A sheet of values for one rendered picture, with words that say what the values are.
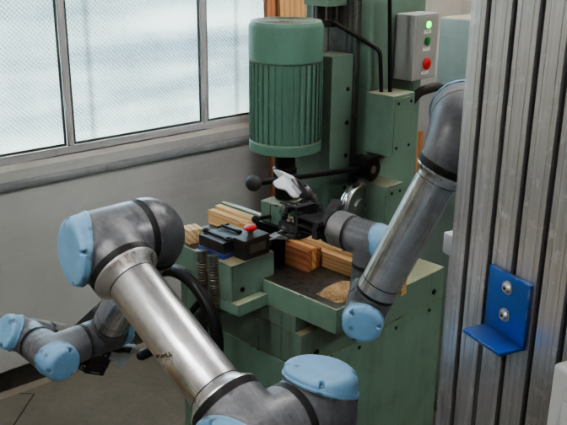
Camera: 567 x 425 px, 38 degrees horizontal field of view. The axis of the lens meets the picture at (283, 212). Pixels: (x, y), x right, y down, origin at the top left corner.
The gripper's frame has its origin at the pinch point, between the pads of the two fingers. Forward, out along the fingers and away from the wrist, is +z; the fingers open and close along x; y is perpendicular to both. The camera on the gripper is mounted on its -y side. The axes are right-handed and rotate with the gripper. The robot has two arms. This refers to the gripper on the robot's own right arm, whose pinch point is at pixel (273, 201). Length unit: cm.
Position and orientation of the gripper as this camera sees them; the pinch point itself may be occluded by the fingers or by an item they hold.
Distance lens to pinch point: 182.4
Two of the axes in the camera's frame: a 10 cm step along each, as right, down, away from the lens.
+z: -7.1, -2.5, 6.5
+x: -0.6, 9.5, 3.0
